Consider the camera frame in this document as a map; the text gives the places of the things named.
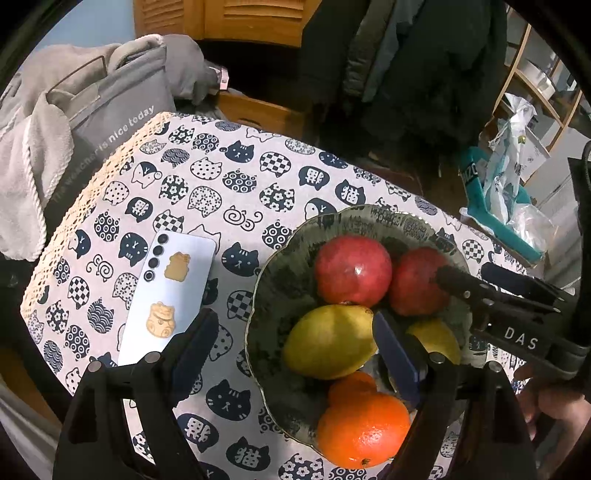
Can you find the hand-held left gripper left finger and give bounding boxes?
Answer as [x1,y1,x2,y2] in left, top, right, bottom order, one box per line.
[52,308,221,480]

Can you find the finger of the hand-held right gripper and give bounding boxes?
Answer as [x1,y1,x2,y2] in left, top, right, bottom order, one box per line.
[434,264,563,334]
[479,261,578,306]

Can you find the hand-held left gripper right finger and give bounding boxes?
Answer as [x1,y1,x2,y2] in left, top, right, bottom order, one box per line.
[372,310,539,480]

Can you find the yellow lemon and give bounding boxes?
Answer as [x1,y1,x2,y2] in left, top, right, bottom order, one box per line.
[405,318,463,366]
[283,304,379,380]

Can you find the red pomegranate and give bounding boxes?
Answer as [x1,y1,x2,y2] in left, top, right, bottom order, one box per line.
[388,247,452,317]
[315,235,393,306]

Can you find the orange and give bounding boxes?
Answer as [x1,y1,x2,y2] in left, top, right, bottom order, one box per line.
[328,370,379,408]
[316,392,412,470]

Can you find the patterned ceramic bowl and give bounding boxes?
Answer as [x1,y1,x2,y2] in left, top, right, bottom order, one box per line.
[245,203,472,456]

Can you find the person's right hand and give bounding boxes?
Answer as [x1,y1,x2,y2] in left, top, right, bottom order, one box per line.
[512,364,591,445]

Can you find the clear plastic bag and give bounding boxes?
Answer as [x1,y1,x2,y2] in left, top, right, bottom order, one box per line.
[508,203,556,256]

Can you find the teal cardboard box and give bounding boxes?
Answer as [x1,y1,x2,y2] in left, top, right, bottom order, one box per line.
[457,147,546,267]

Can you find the white phone with cat stickers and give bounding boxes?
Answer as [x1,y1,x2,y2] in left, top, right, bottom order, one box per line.
[117,232,217,368]

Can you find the white printed plastic bag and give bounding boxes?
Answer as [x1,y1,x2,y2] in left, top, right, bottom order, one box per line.
[488,92,539,223]

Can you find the cat print tablecloth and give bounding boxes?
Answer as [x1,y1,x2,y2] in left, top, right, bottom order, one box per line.
[21,112,570,480]

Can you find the wooden shelf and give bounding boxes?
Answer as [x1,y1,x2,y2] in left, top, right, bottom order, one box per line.
[492,4,585,154]

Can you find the dark hanging jackets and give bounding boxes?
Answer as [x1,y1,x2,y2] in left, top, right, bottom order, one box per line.
[298,0,509,154]

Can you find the beige towel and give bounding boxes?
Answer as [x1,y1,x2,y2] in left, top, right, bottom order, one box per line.
[0,34,167,262]

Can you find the wooden drawer unit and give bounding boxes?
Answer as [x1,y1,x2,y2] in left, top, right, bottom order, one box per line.
[217,92,315,140]

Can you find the grey tote bag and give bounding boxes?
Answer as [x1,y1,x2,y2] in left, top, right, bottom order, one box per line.
[44,44,179,232]

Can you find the small pink white tag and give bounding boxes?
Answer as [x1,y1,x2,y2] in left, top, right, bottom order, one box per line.
[208,66,230,92]

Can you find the grey garment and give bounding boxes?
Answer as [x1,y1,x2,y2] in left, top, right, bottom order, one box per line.
[159,34,232,105]

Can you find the wooden louvre cabinet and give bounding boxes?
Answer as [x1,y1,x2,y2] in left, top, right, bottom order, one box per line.
[134,0,324,50]

